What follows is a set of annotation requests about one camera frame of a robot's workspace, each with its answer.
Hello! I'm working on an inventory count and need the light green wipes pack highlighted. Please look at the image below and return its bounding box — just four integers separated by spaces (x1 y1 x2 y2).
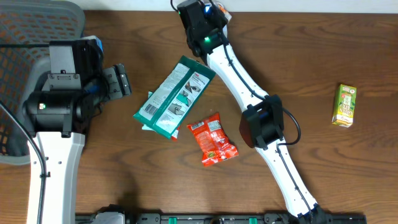
137 90 165 130

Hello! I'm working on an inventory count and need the green white glove package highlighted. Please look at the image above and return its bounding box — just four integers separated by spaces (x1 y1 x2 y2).
133 56 216 139

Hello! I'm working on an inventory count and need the slim red snack packet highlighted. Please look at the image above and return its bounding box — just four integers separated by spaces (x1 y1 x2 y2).
171 126 180 141

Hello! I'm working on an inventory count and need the red chips bag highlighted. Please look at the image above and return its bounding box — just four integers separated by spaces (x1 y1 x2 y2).
187 113 239 167

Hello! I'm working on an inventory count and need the green tea carton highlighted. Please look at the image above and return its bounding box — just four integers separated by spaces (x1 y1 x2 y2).
331 84 357 128

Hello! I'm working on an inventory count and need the orange tissue pack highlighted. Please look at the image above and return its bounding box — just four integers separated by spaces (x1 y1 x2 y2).
216 2 232 22

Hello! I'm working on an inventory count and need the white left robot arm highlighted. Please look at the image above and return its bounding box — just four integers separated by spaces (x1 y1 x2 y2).
21 35 132 223

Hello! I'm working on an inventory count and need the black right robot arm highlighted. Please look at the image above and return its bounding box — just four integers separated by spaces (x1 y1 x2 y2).
175 0 333 223

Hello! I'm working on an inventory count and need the grey plastic basket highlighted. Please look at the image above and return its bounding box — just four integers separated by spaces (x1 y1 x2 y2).
0 0 86 166

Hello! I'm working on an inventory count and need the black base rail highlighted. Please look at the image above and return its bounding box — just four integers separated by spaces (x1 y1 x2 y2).
73 204 367 224

